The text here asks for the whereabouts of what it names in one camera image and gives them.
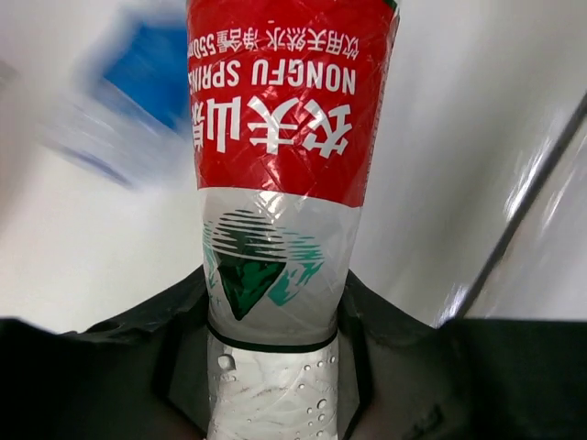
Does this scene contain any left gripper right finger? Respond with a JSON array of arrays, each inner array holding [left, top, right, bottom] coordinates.
[[338, 274, 586, 439]]

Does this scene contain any red label water bottle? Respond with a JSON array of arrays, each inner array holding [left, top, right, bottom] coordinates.
[[187, 1, 399, 439]]

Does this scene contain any blue label crushed bottle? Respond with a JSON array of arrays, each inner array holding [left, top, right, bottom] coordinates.
[[41, 1, 191, 188]]

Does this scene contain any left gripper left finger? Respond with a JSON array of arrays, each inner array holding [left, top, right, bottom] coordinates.
[[1, 269, 209, 439]]

